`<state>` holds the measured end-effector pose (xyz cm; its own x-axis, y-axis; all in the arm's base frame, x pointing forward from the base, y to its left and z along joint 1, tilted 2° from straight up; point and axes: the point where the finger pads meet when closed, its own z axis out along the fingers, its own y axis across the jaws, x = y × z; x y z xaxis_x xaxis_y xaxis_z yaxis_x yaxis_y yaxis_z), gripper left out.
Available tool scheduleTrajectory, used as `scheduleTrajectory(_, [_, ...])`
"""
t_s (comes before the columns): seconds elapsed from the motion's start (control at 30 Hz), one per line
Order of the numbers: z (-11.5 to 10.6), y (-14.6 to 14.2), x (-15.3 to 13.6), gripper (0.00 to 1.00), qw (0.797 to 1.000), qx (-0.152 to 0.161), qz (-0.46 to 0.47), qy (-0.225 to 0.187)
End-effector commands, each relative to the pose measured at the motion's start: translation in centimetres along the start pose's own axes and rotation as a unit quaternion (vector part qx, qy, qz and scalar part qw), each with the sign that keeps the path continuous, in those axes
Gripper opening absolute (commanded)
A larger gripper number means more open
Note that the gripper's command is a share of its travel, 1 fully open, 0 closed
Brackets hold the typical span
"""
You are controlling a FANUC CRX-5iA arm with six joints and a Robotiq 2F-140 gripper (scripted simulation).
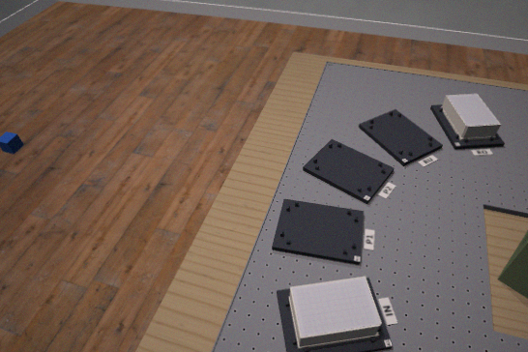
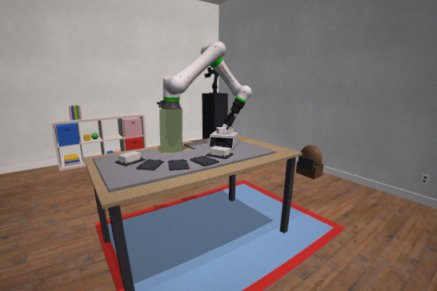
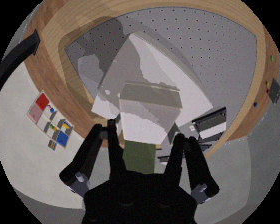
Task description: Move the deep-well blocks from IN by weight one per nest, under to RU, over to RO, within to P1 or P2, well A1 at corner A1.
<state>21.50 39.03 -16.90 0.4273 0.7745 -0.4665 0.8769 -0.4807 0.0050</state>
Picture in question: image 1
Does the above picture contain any white label plate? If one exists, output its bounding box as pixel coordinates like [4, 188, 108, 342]
[471, 149, 493, 156]
[378, 182, 396, 199]
[418, 155, 438, 167]
[378, 297, 397, 325]
[364, 229, 374, 250]

